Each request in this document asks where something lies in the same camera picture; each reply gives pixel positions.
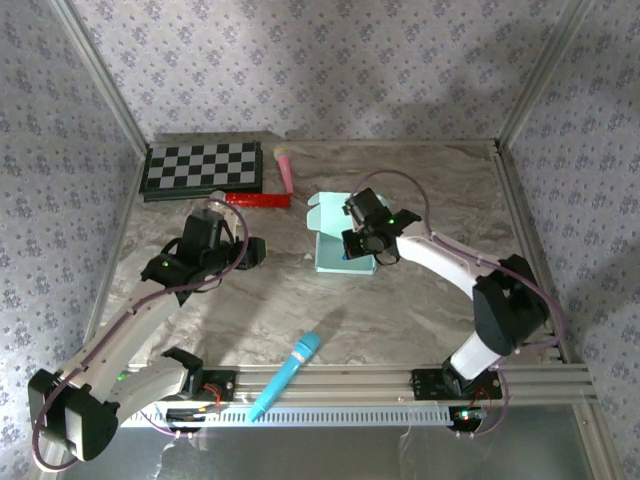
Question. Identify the red glitter tube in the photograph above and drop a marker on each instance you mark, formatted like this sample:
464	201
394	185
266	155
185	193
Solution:
260	200

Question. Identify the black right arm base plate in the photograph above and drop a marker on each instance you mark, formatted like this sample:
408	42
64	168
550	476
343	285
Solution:
425	384

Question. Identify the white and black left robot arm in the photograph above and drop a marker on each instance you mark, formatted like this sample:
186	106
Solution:
80	425

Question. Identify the blue toy microphone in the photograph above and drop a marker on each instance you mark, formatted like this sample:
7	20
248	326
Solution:
290	372

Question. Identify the clear round plastic cap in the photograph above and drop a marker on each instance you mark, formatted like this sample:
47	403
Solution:
218	196

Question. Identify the light teal paper box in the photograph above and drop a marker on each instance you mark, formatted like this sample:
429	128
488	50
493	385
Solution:
332	257

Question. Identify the black controller board with LED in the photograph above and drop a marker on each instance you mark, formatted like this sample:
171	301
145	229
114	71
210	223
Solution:
465	420

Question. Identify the aluminium front frame rail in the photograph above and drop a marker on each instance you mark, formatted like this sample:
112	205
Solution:
350	382

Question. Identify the aluminium side frame rail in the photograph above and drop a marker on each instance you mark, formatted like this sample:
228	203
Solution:
124	215
506	170

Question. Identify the grey metal sheet shelf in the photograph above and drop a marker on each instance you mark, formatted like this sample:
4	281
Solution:
325	455

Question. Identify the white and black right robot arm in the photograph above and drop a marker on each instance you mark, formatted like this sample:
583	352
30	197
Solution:
510	305

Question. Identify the black and white chessboard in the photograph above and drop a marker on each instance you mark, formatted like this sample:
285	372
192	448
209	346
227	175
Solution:
200	167

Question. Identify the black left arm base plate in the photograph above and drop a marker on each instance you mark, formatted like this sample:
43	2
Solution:
225	385

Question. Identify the aluminium frame post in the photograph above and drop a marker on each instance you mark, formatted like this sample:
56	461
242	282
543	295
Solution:
543	70
102	70

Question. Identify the aluminium back frame rail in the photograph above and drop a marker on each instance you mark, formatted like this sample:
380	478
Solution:
400	141

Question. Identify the pink toy microphone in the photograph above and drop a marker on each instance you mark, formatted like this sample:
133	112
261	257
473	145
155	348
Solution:
286	170

